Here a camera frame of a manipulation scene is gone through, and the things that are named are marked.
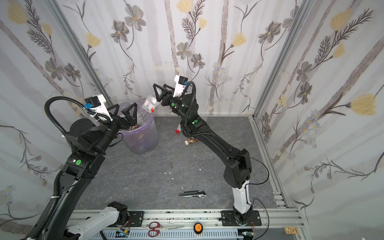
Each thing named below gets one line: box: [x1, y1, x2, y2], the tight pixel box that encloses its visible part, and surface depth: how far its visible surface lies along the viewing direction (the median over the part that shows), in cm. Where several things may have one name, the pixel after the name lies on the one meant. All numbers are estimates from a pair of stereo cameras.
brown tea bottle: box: [187, 137, 198, 143], surface depth 103 cm
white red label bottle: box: [175, 119, 182, 136], surface depth 110 cm
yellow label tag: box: [284, 227, 299, 235], surface depth 72 cm
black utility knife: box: [178, 190, 207, 198], surface depth 84 cm
